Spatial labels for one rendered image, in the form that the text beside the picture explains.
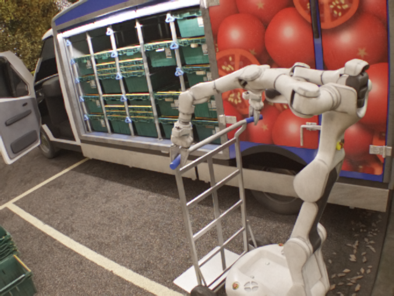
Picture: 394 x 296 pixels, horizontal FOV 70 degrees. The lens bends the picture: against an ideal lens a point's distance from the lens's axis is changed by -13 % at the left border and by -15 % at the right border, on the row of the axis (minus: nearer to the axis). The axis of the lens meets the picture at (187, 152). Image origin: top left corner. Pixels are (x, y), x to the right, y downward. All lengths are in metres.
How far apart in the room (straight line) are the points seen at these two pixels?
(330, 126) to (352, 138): 1.22
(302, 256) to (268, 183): 1.39
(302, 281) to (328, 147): 0.81
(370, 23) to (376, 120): 0.70
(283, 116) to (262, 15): 0.82
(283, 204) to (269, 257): 1.01
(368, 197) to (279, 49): 1.39
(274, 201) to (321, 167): 1.89
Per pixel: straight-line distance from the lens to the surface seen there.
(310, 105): 1.14
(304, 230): 1.69
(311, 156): 2.72
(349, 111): 1.27
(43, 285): 3.15
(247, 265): 2.26
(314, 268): 1.97
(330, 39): 2.41
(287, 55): 2.52
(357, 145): 2.58
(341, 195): 2.82
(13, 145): 5.25
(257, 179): 3.03
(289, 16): 2.48
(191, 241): 2.08
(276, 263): 2.29
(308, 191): 1.49
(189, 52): 3.16
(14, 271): 3.33
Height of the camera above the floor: 1.89
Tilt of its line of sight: 23 degrees down
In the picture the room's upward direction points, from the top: 10 degrees counter-clockwise
